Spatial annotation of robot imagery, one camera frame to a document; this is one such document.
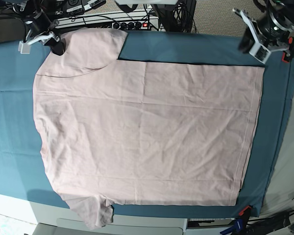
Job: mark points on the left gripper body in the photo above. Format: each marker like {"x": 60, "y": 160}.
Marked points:
{"x": 272, "y": 30}

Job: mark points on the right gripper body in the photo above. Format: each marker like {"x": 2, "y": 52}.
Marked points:
{"x": 41, "y": 29}

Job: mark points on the pink T-shirt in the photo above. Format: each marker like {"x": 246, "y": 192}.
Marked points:
{"x": 142, "y": 133}

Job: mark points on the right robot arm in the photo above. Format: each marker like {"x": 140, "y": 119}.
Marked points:
{"x": 22, "y": 8}

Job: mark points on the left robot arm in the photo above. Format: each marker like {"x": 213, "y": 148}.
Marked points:
{"x": 276, "y": 3}

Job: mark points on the orange black clamp top right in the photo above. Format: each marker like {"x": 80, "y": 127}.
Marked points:
{"x": 288, "y": 54}

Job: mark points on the white power strip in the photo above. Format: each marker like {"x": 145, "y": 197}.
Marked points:
{"x": 143, "y": 23}

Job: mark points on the teal table cloth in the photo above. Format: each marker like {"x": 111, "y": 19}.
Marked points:
{"x": 22, "y": 173}

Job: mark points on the orange blue clamp bottom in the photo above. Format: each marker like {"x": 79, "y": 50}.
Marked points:
{"x": 240, "y": 222}

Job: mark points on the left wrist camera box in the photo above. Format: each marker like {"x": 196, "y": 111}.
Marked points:
{"x": 260, "y": 52}

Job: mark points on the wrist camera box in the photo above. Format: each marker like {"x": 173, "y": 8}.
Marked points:
{"x": 24, "y": 48}
{"x": 260, "y": 52}

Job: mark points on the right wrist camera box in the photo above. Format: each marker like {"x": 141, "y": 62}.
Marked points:
{"x": 24, "y": 48}

